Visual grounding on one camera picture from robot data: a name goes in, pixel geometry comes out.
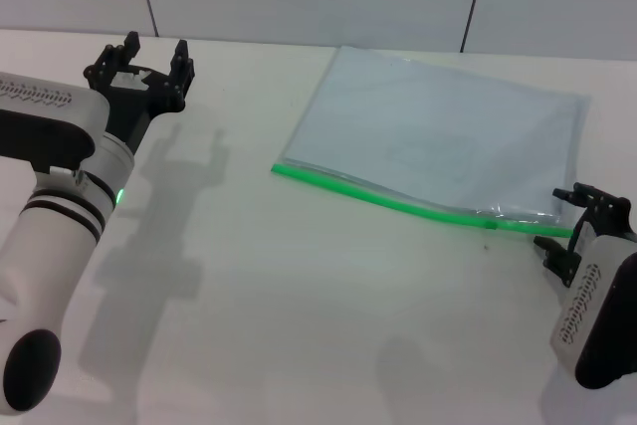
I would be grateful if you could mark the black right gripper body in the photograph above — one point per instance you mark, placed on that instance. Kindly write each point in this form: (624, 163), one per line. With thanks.
(609, 218)

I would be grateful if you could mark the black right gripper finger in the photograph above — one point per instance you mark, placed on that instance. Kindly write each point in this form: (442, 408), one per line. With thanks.
(557, 256)
(572, 193)

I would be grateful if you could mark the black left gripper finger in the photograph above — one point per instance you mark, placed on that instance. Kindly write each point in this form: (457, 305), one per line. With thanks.
(181, 69)
(112, 59)

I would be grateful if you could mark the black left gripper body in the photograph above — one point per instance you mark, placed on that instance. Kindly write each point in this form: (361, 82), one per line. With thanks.
(134, 101)

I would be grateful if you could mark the green zipper slider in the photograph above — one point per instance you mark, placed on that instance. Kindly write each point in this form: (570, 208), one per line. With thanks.
(490, 224)

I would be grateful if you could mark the clear document bag green zipper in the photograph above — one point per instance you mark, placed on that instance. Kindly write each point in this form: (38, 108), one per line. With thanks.
(428, 126)

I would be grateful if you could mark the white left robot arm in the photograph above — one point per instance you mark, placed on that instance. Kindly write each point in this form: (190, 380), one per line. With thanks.
(47, 246)

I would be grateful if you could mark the grey black left wrist camera box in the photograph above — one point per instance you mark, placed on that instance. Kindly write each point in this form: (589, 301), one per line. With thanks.
(50, 111)

